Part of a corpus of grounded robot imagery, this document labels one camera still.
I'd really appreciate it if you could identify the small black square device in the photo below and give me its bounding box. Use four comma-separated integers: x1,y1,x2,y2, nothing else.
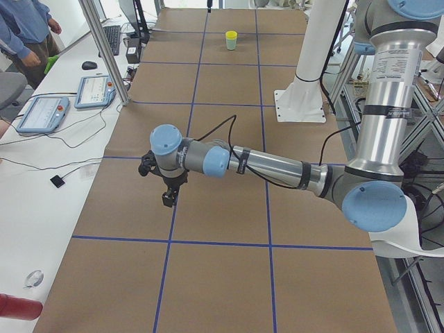
50,175,65,188

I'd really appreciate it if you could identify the black computer mouse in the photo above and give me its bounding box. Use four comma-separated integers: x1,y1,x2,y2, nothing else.
81,61,98,70

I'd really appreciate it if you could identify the black keyboard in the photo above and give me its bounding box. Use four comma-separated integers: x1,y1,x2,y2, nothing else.
103,25,121,56

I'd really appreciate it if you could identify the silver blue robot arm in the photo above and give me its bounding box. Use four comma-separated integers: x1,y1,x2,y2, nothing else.
139,1,443,232

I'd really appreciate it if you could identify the computer monitor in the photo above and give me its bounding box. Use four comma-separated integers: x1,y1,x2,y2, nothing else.
119,0,151,44

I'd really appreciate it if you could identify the far blue teach pendant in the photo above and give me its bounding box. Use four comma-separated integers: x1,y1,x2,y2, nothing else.
74,75,116,109

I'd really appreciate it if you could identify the green plastic cup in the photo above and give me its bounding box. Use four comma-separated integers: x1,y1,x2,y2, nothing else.
225,38,237,51

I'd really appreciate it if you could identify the clear plastic bag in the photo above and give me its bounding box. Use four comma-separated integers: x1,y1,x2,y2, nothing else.
23,270,44,289

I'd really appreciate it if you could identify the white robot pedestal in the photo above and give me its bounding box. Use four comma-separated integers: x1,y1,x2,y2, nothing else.
274,0,347,123

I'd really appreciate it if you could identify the blue teach pendant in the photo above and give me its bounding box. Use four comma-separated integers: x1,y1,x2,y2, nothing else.
17,96,70,134
74,75,116,109

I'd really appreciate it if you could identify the aluminium frame rack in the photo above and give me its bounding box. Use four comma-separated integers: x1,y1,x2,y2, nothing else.
332,48,444,333

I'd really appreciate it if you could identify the aluminium frame post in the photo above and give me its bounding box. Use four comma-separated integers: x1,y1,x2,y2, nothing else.
78,0,130,106

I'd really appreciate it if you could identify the near blue teach pendant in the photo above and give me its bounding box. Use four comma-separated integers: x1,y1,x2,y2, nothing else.
17,96,70,134

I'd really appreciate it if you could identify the white plastic chair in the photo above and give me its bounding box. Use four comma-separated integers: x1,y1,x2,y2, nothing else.
368,196,443,259

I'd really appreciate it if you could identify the yellow plastic cup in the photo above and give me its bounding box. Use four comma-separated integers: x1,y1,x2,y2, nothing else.
225,31,238,40

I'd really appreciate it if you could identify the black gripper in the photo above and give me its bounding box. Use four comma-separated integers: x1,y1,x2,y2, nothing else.
160,169,188,207

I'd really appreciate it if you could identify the red cylinder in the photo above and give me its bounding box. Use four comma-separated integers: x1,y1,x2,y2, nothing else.
1,293,43,321

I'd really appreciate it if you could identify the person in blue shirt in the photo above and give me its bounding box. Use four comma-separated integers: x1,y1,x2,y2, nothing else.
1,0,62,89

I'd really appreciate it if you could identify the black box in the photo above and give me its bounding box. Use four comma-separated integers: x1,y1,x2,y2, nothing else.
126,38,142,64

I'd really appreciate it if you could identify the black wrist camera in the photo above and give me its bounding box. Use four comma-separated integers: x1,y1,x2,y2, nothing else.
138,150,162,177

